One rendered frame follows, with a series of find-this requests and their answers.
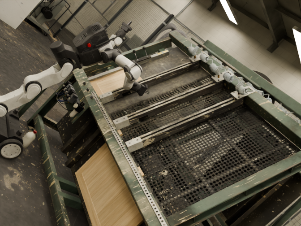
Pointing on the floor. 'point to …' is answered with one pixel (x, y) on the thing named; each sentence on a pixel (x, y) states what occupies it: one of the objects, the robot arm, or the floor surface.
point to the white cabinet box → (16, 10)
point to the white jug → (28, 138)
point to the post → (28, 104)
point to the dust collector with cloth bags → (46, 13)
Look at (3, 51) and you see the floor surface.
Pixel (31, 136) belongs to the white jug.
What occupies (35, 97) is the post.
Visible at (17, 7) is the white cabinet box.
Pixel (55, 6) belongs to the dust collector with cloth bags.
